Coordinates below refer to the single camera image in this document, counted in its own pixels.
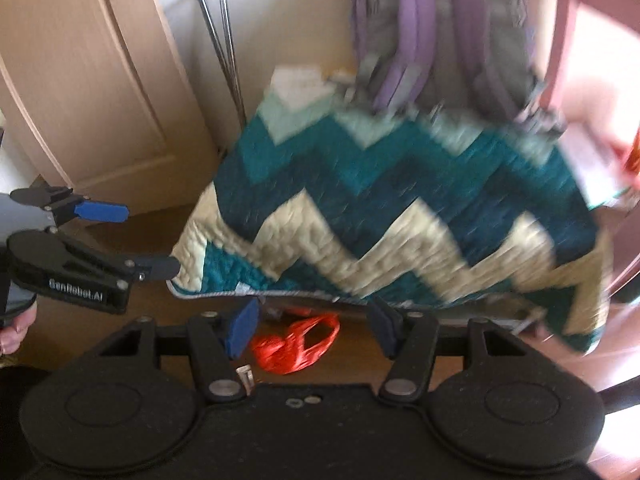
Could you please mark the purple grey backpack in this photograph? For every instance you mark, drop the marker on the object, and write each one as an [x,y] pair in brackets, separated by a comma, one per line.
[462,56]

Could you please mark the beige wooden door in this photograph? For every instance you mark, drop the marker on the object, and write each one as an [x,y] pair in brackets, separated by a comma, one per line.
[96,94]

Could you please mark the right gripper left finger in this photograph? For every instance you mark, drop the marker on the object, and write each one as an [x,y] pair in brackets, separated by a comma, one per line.
[240,329]

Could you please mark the person left hand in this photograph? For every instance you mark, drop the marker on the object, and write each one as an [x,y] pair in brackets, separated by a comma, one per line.
[13,335]

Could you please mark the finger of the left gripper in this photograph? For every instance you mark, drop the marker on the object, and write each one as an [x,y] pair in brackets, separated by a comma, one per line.
[101,212]
[156,267]

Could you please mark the teal cream zigzag quilt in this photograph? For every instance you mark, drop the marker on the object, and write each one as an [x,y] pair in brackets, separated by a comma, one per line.
[320,199]

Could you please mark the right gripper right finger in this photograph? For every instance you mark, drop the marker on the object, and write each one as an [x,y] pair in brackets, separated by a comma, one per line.
[388,327]

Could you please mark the pink wooden desk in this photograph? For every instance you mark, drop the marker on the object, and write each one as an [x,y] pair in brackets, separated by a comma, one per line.
[591,79]

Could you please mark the orange red mesh bag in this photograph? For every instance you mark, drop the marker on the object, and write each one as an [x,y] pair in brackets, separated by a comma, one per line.
[302,344]

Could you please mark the metal rods by wall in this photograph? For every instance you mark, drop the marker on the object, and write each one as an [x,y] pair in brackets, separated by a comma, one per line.
[223,44]

